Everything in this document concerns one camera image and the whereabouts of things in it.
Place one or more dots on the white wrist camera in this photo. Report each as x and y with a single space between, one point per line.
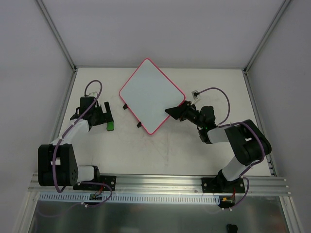
93 94
196 97

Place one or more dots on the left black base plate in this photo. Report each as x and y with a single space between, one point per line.
100 183

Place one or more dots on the left aluminium frame post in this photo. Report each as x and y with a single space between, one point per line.
48 18

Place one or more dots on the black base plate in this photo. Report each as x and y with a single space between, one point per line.
100 183
212 185

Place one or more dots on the green bone-shaped eraser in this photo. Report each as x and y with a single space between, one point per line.
110 126

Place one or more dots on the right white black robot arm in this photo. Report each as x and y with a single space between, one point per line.
248 144

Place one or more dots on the white slotted cable duct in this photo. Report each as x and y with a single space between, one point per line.
130 198

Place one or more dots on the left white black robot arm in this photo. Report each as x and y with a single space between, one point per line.
57 164

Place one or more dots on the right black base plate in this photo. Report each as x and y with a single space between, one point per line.
212 185

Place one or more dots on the pink framed whiteboard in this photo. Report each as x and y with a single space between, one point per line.
148 92

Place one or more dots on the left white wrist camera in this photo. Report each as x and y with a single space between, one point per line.
93 94

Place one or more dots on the right aluminium frame post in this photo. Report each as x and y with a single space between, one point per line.
268 32

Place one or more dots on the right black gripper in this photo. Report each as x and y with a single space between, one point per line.
185 111

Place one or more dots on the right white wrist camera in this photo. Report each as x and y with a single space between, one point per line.
196 97

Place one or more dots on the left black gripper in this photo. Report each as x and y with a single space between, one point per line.
104 116

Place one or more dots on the black object bottom edge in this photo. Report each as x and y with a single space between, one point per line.
231 228

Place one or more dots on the aluminium mounting rail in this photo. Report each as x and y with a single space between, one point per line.
182 184

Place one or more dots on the aluminium frame post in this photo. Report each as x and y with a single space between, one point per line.
48 18
268 32

